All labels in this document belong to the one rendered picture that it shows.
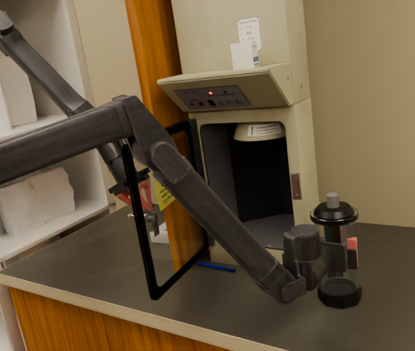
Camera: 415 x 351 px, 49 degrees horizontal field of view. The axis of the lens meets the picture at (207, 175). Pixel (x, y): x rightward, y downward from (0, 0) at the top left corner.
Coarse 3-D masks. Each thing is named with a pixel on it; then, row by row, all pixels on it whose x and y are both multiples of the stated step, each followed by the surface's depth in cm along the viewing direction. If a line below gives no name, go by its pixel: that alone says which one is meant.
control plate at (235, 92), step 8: (192, 88) 113; (200, 88) 112; (208, 88) 111; (216, 88) 110; (224, 88) 109; (232, 88) 108; (184, 96) 118; (192, 96) 117; (200, 96) 116; (208, 96) 114; (216, 96) 113; (224, 96) 112; (232, 96) 111; (240, 96) 110; (208, 104) 118; (216, 104) 117; (224, 104) 116; (232, 104) 115; (240, 104) 114; (248, 104) 113
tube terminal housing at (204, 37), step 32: (192, 0) 117; (224, 0) 112; (256, 0) 107; (288, 0) 105; (192, 32) 119; (224, 32) 114; (288, 32) 106; (192, 64) 122; (224, 64) 117; (288, 128) 113; (288, 160) 115; (224, 256) 137
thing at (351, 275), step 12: (312, 216) 105; (324, 228) 103; (336, 228) 102; (348, 228) 102; (336, 240) 103; (324, 276) 107; (336, 276) 105; (348, 276) 105; (324, 288) 108; (336, 288) 106; (348, 288) 106
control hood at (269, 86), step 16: (272, 64) 109; (288, 64) 107; (160, 80) 116; (176, 80) 113; (192, 80) 110; (208, 80) 108; (224, 80) 106; (240, 80) 104; (256, 80) 103; (272, 80) 101; (288, 80) 107; (176, 96) 119; (256, 96) 108; (272, 96) 106; (288, 96) 107
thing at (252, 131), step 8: (240, 128) 124; (248, 128) 122; (256, 128) 121; (264, 128) 120; (272, 128) 120; (280, 128) 121; (240, 136) 124; (248, 136) 122; (256, 136) 120; (264, 136) 120; (272, 136) 120; (280, 136) 120
